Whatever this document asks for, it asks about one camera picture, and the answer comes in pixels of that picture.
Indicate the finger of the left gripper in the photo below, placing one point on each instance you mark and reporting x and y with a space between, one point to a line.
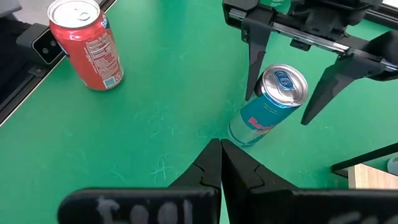
335 74
256 34

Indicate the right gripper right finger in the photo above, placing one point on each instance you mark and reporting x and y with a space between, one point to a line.
236 168

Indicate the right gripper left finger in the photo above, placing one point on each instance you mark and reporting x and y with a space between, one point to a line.
210 168

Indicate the blue Red Bull can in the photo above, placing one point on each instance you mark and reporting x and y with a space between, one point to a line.
267 112

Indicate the red Fanta strawberry can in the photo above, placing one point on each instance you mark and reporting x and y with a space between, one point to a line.
90 53

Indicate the wooden shelf board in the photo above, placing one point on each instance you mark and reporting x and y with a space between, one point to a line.
370 179

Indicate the green table mat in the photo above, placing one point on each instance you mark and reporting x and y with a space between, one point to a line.
155 109

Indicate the black table-level camera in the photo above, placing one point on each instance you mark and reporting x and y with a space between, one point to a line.
43 46

